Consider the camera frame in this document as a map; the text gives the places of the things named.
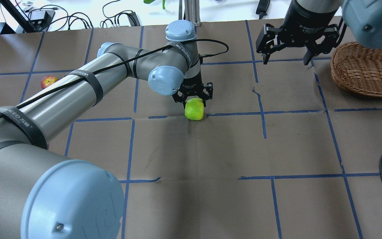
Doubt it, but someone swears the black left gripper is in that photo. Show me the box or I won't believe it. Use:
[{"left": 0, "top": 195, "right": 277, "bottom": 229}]
[{"left": 172, "top": 77, "right": 213, "bottom": 107}]

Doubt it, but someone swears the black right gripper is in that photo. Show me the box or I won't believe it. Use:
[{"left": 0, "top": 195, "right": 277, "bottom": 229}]
[{"left": 256, "top": 0, "right": 341, "bottom": 65}]

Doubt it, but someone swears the green apple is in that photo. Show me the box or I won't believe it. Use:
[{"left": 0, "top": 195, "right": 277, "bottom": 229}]
[{"left": 184, "top": 98, "right": 205, "bottom": 121}]

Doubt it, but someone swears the red yellow apple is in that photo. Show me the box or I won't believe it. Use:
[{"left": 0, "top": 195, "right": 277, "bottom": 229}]
[{"left": 40, "top": 75, "right": 59, "bottom": 89}]

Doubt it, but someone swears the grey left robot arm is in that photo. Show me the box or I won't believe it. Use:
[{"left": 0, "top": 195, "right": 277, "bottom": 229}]
[{"left": 0, "top": 20, "right": 212, "bottom": 239}]

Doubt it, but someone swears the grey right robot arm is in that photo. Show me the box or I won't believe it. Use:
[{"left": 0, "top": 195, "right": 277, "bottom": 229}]
[{"left": 197, "top": 0, "right": 382, "bottom": 114}]

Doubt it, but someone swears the wicker basket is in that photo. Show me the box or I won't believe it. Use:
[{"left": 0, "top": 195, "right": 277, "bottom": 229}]
[{"left": 330, "top": 42, "right": 382, "bottom": 97}]

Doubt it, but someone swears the black device on table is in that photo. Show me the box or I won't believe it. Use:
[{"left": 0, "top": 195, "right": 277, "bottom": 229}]
[{"left": 256, "top": 0, "right": 271, "bottom": 19}]

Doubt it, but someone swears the black power adapter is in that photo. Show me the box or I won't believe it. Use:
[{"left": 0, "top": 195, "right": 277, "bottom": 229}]
[{"left": 26, "top": 10, "right": 55, "bottom": 26}]

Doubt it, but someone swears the black tripod leg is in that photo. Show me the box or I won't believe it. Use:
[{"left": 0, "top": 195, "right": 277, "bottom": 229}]
[{"left": 0, "top": 0, "right": 38, "bottom": 33}]

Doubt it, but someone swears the aluminium frame post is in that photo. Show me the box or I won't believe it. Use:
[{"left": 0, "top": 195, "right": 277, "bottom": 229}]
[{"left": 178, "top": 0, "right": 200, "bottom": 27}]

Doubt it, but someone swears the black cables bundle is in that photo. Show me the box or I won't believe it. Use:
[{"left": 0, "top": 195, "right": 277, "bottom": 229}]
[{"left": 45, "top": 0, "right": 141, "bottom": 30}]

